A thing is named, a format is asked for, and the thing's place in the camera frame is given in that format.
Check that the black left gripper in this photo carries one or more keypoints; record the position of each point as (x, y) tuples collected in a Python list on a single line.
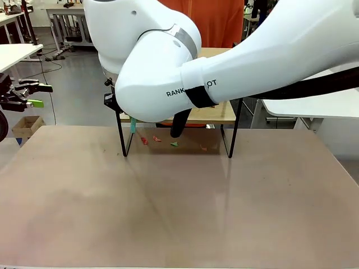
[(5, 84)]

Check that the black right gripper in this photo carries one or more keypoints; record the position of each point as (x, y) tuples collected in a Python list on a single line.
[(108, 99)]

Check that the teal microfiber duster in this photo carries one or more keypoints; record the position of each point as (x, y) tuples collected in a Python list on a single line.
[(133, 126)]

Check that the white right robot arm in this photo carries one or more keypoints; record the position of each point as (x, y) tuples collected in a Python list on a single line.
[(157, 70)]

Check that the two-tier wood metal shelf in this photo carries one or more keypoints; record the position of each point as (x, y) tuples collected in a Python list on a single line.
[(218, 119)]

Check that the open cardboard box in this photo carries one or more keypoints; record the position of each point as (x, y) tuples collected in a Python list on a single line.
[(28, 123)]

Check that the white side table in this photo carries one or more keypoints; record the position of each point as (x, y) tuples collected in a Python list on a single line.
[(16, 53)]

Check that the floor power strip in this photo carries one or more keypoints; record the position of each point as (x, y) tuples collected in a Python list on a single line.
[(54, 58)]

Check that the red-orange paper scrap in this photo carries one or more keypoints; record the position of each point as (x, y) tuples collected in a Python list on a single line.
[(156, 138)]

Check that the black stand pole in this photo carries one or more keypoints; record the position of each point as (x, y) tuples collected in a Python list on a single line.
[(29, 25)]

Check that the white background desk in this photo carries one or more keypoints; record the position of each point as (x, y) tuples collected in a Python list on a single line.
[(8, 18)]

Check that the green triangular paper scrap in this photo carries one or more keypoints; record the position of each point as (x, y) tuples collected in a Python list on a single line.
[(174, 144)]

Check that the grey metal desk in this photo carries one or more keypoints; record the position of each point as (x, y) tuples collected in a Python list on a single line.
[(64, 11)]

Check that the white green paper scrap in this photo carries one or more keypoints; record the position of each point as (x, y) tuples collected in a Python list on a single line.
[(211, 126)]

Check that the tiny orange paper scrap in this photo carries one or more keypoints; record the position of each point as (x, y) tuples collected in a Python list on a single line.
[(204, 148)]

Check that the person in orange hoodie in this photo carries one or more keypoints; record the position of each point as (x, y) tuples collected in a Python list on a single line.
[(218, 22)]

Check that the large white table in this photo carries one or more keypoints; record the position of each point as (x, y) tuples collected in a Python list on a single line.
[(308, 107)]

